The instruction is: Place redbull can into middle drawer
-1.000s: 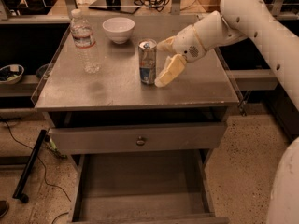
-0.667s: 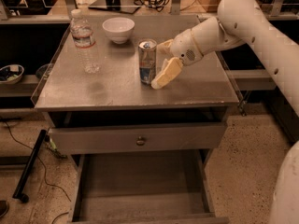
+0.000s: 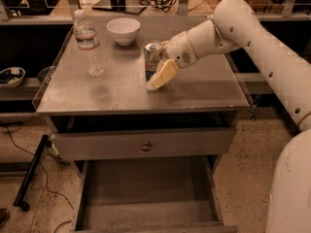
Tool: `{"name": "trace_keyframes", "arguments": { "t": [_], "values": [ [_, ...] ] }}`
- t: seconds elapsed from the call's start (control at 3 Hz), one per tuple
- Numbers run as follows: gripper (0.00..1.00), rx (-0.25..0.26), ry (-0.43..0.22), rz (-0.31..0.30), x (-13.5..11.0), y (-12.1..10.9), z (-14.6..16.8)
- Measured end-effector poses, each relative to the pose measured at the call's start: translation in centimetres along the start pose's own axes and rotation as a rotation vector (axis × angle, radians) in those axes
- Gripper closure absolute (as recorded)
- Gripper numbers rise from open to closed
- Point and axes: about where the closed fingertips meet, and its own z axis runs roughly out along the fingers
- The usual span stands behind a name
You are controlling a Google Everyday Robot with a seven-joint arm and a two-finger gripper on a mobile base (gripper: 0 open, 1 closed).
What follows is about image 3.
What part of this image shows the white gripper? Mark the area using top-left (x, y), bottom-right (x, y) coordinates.
top-left (147, 31), bottom-right (198, 91)

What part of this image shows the red bull can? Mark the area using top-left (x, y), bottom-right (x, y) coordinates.
top-left (144, 40), bottom-right (163, 81)

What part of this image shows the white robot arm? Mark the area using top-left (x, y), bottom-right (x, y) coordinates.
top-left (147, 0), bottom-right (311, 233)

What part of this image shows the grey wooden drawer cabinet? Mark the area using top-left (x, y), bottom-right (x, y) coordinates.
top-left (32, 15), bottom-right (253, 233)

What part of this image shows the top drawer with knob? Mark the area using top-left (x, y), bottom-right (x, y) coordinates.
top-left (52, 127), bottom-right (236, 161)

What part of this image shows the open middle drawer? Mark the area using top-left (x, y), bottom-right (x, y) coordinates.
top-left (70, 156), bottom-right (238, 233)

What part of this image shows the white ceramic bowl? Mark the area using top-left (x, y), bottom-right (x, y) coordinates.
top-left (106, 17), bottom-right (141, 46)

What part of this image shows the black monitor stand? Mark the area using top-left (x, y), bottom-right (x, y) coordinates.
top-left (91, 0), bottom-right (146, 15)

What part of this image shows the clear plastic water bottle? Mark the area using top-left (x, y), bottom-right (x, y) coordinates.
top-left (73, 10), bottom-right (104, 77)

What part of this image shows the grey side shelf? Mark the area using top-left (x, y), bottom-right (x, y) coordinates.
top-left (236, 73), bottom-right (273, 94)

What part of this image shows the bowl with dark items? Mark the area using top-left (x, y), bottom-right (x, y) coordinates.
top-left (0, 67), bottom-right (25, 87)

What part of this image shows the black bar on floor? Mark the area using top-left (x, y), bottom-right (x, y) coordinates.
top-left (14, 135), bottom-right (49, 212)

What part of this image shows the dark shoe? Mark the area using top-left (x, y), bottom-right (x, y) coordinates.
top-left (0, 208), bottom-right (10, 226)

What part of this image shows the black floor cable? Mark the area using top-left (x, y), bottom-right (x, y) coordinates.
top-left (0, 121), bottom-right (76, 233)

